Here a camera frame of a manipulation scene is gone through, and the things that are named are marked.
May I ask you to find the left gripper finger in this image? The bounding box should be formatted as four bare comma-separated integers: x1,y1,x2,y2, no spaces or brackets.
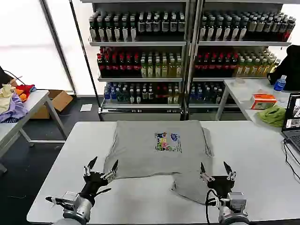
100,159,119,180
83,156,98,177

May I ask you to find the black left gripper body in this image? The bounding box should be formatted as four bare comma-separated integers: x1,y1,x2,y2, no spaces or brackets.
79,171,112,200

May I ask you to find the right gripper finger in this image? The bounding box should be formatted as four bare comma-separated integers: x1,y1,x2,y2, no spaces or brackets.
199,162,215,182
223,161,237,181

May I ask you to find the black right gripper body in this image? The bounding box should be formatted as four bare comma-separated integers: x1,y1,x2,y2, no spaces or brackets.
207,175,235,199

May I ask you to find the grey printed t-shirt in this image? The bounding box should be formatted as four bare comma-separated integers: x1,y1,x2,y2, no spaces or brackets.
103,120,215,206

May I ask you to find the green cloth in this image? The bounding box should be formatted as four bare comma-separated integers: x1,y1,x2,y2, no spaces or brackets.
257,105,287,128

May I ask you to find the brown cardboard box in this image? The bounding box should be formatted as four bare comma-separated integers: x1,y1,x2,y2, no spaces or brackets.
30,90,74,120

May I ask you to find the orange tissue box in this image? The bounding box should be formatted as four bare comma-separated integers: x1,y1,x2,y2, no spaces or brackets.
249,93,278,111

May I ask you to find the grey laptop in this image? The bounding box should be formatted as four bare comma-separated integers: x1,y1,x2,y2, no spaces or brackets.
281,93,300,153

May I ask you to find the white desk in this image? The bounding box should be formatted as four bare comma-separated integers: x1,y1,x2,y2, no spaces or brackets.
215,78,300,128

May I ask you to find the white side table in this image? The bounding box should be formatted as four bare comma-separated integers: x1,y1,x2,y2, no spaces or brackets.
0,90,68,173

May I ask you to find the purple cloth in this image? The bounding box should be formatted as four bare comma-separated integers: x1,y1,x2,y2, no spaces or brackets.
0,92,29,124

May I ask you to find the water bottle with blue label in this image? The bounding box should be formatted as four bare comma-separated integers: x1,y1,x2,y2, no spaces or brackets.
273,75,287,92

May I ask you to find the red cloth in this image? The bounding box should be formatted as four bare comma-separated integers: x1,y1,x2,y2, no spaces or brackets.
15,83,36,97

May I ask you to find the shelf rack with bottles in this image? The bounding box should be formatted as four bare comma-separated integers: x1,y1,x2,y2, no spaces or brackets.
187,0,296,118
81,0,191,121

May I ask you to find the cream cloth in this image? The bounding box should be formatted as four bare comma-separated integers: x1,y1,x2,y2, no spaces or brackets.
0,83,17,114

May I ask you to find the black slanted pole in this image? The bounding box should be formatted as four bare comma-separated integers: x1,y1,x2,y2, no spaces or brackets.
69,0,104,121

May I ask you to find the black bag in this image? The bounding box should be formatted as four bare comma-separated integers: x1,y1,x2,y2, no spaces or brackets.
266,44,300,91

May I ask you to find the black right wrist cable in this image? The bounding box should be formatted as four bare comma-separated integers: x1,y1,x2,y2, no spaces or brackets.
205,188,221,223

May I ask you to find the black laptop cable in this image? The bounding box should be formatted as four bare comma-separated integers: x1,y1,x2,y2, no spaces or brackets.
283,138,300,156
283,138,300,184

